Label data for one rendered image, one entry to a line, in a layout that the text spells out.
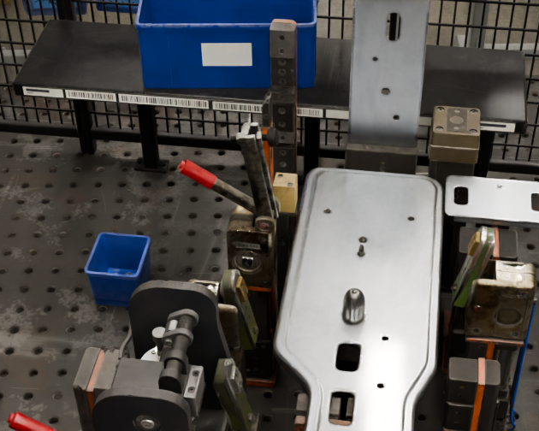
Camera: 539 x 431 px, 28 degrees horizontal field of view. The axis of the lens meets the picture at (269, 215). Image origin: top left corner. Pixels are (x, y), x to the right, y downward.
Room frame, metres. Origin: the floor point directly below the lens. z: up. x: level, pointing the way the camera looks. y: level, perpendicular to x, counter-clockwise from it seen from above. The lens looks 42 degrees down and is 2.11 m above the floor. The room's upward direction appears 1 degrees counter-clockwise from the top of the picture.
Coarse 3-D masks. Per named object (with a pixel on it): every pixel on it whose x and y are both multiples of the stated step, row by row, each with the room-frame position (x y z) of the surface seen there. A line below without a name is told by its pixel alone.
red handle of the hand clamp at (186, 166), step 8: (184, 168) 1.19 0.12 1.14; (192, 168) 1.19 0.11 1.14; (200, 168) 1.20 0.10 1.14; (192, 176) 1.19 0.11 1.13; (200, 176) 1.19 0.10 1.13; (208, 176) 1.19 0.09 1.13; (200, 184) 1.19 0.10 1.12; (208, 184) 1.18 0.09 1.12; (216, 184) 1.19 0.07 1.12; (224, 184) 1.19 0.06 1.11; (224, 192) 1.18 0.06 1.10; (232, 192) 1.18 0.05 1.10; (240, 192) 1.19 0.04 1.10; (232, 200) 1.18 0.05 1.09; (240, 200) 1.18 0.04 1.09; (248, 200) 1.18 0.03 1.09; (248, 208) 1.18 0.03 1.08
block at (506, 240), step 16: (464, 240) 1.20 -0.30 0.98; (496, 240) 1.20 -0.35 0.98; (512, 240) 1.20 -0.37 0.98; (464, 256) 1.18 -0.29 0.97; (496, 256) 1.17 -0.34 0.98; (512, 256) 1.17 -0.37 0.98; (464, 320) 1.18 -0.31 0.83; (448, 336) 1.22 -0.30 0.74; (464, 336) 1.17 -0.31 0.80; (448, 352) 1.19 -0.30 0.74; (464, 352) 1.17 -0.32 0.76
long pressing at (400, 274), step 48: (336, 192) 1.30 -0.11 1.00; (384, 192) 1.30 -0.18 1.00; (432, 192) 1.30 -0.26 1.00; (336, 240) 1.19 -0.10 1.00; (384, 240) 1.19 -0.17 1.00; (432, 240) 1.18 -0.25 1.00; (288, 288) 1.09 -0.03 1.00; (336, 288) 1.09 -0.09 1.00; (384, 288) 1.08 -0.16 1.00; (432, 288) 1.09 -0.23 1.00; (288, 336) 1.00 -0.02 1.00; (336, 336) 0.99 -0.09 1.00; (432, 336) 0.99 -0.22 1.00; (336, 384) 0.91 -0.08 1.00; (384, 384) 0.91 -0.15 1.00
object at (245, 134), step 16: (256, 128) 1.19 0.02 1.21; (272, 128) 1.18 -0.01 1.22; (240, 144) 1.17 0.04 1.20; (256, 144) 1.17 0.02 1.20; (272, 144) 1.17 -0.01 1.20; (256, 160) 1.17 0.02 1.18; (256, 176) 1.17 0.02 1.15; (256, 192) 1.17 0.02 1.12; (272, 192) 1.19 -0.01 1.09; (256, 208) 1.17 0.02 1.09; (272, 208) 1.19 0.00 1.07
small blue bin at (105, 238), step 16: (96, 240) 1.43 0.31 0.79; (112, 240) 1.44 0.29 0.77; (128, 240) 1.44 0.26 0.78; (144, 240) 1.43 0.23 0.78; (96, 256) 1.40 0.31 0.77; (112, 256) 1.44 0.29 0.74; (128, 256) 1.44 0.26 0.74; (144, 256) 1.39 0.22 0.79; (96, 272) 1.35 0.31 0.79; (112, 272) 1.43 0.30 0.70; (128, 272) 1.43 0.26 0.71; (144, 272) 1.38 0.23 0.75; (96, 288) 1.35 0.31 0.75; (112, 288) 1.34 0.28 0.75; (128, 288) 1.34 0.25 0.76; (112, 304) 1.35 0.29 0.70
